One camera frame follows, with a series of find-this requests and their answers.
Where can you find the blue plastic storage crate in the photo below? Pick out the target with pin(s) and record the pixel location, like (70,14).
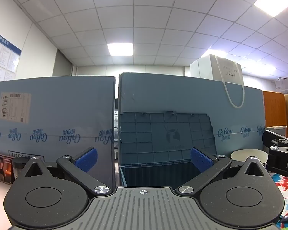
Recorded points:
(158,136)

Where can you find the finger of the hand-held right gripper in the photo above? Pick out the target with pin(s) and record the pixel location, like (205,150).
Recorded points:
(273,137)
(285,150)

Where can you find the white security camera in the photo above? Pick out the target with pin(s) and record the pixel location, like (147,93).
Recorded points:
(278,78)

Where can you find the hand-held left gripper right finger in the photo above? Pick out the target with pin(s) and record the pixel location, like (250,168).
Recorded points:
(199,159)

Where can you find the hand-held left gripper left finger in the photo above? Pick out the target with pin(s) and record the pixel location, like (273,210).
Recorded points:
(87,159)

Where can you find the white paper gift bag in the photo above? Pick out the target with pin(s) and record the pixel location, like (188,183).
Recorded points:
(206,69)

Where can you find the orange cardboard box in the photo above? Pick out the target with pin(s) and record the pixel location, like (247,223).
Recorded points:
(273,110)

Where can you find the wall poster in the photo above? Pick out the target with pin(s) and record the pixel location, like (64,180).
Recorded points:
(2,52)

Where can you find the dark printed photo box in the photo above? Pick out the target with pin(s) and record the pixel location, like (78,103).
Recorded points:
(0,167)

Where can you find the white striped ceramic bowl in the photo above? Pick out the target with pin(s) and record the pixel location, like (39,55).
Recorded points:
(247,154)

